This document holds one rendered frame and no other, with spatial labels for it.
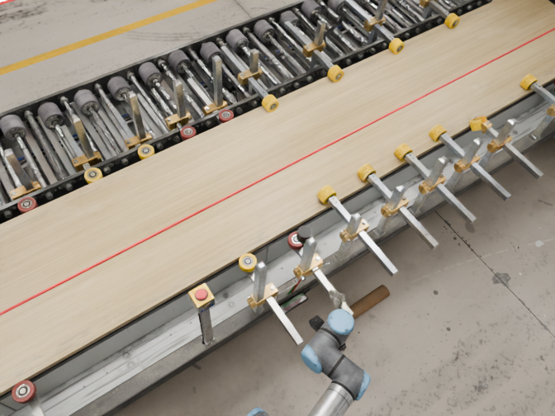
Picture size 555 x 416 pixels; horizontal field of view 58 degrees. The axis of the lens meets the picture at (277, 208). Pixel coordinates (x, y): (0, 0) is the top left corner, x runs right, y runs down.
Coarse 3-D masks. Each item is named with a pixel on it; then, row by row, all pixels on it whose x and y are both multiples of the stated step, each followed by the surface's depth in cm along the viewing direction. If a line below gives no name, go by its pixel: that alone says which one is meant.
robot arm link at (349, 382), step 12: (348, 360) 163; (336, 372) 160; (348, 372) 160; (360, 372) 160; (336, 384) 158; (348, 384) 157; (360, 384) 158; (324, 396) 156; (336, 396) 155; (348, 396) 156; (360, 396) 158; (324, 408) 152; (336, 408) 153
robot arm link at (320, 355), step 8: (320, 328) 170; (320, 336) 166; (328, 336) 165; (336, 336) 166; (312, 344) 165; (320, 344) 164; (328, 344) 164; (336, 344) 166; (304, 352) 164; (312, 352) 162; (320, 352) 162; (328, 352) 162; (336, 352) 163; (304, 360) 166; (312, 360) 161; (320, 360) 162; (328, 360) 162; (336, 360) 161; (312, 368) 165; (320, 368) 162; (328, 368) 161
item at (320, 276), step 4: (296, 252) 232; (300, 252) 231; (300, 256) 231; (316, 268) 227; (316, 272) 226; (320, 272) 226; (316, 276) 225; (320, 276) 225; (324, 276) 225; (320, 280) 224; (324, 280) 224; (320, 284) 225; (324, 284) 223; (328, 284) 223; (324, 288) 224; (328, 288) 222; (332, 288) 222; (328, 292) 222; (344, 304) 218; (340, 308) 218; (344, 308) 217; (348, 308) 218; (352, 312) 217
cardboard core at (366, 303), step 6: (378, 288) 310; (384, 288) 309; (372, 294) 307; (378, 294) 306; (384, 294) 307; (360, 300) 304; (366, 300) 304; (372, 300) 304; (378, 300) 306; (354, 306) 301; (360, 306) 301; (366, 306) 302; (372, 306) 306; (354, 312) 299; (360, 312) 301; (354, 318) 300
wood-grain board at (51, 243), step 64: (512, 0) 340; (384, 64) 297; (448, 64) 301; (512, 64) 305; (256, 128) 263; (320, 128) 266; (384, 128) 270; (448, 128) 273; (128, 192) 237; (192, 192) 239; (256, 192) 242; (0, 256) 215; (64, 256) 217; (128, 256) 219; (192, 256) 221; (0, 320) 200; (64, 320) 202; (128, 320) 204; (0, 384) 188
